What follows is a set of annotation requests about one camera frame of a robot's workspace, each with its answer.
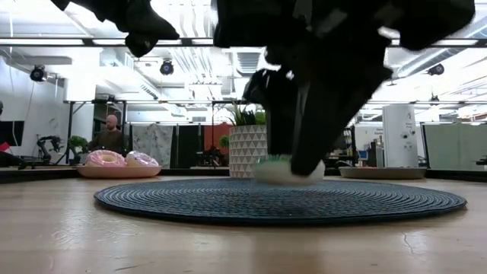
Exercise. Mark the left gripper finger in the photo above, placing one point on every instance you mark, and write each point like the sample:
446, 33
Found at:
141, 43
161, 28

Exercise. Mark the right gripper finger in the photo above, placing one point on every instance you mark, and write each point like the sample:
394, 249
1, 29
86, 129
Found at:
327, 125
279, 114

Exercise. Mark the small green iced donut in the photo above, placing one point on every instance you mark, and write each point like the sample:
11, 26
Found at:
274, 175

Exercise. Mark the large purple iced donut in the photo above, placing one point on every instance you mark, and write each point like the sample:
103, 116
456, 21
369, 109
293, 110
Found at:
146, 160

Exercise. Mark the large pink iced donut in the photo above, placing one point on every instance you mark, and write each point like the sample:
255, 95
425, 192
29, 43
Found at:
95, 160

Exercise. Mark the black background robot arm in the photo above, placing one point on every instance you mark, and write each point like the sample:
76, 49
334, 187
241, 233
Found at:
47, 146

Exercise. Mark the black ceiling spotlight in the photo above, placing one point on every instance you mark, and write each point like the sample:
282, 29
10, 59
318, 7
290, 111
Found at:
436, 69
166, 67
38, 73

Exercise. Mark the succulent in white patterned pot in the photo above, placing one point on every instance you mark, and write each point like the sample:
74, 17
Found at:
247, 152

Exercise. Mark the grey plate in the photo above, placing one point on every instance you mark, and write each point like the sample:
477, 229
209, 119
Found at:
380, 173

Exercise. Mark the white column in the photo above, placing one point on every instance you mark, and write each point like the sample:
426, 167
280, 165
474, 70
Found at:
399, 137

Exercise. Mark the person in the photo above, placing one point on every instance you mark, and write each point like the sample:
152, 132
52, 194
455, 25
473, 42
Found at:
110, 139

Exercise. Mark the green background plant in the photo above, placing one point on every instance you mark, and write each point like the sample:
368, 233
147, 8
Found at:
78, 141

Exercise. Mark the round dark woven placemat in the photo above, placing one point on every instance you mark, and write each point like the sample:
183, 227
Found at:
190, 201

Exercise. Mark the pink plate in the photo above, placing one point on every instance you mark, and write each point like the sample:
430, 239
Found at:
118, 172

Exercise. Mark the green partition panel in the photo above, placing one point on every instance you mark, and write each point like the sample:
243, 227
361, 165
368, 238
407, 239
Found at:
456, 146

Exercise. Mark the black wall screen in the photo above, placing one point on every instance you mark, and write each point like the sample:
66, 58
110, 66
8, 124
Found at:
11, 133

